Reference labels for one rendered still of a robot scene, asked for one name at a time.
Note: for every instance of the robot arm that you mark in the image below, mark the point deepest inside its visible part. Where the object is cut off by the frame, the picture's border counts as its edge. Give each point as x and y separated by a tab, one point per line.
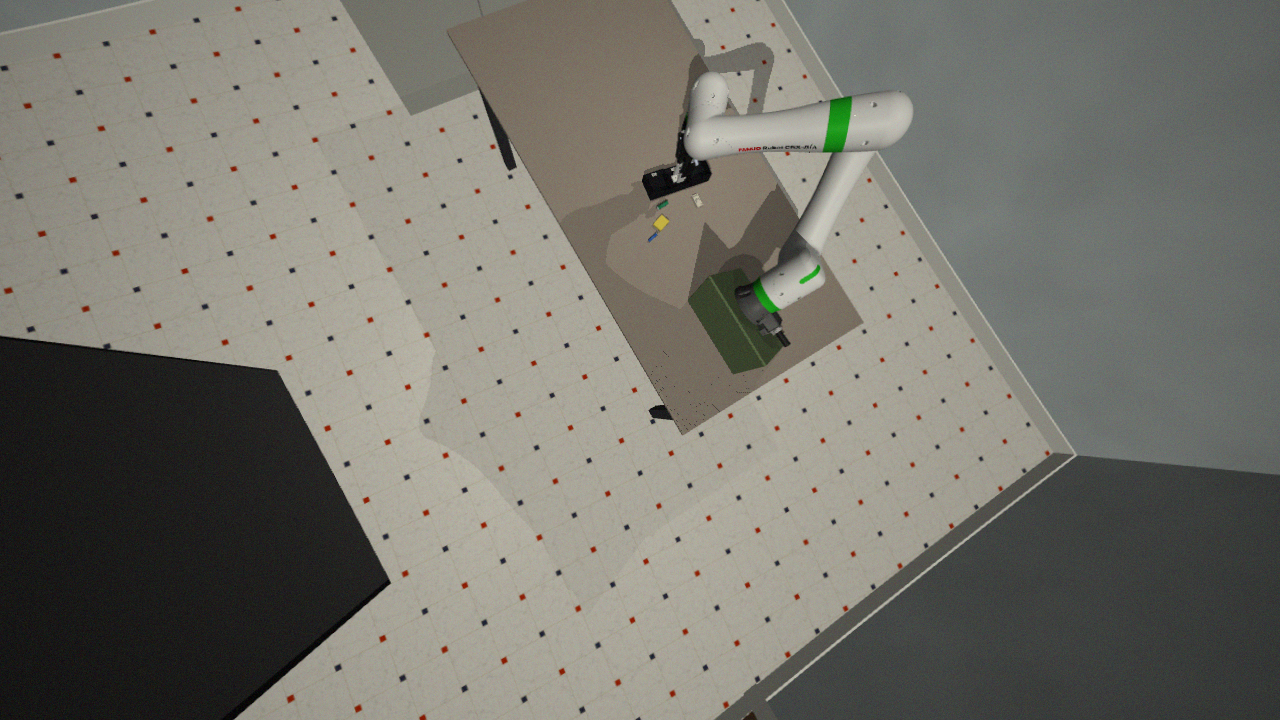
852	128

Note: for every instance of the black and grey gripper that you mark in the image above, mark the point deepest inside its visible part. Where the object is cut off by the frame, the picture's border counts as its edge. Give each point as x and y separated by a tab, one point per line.
688	163

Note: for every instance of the black three-compartment bin rack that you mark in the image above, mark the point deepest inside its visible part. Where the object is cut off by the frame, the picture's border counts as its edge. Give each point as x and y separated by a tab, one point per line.
661	180

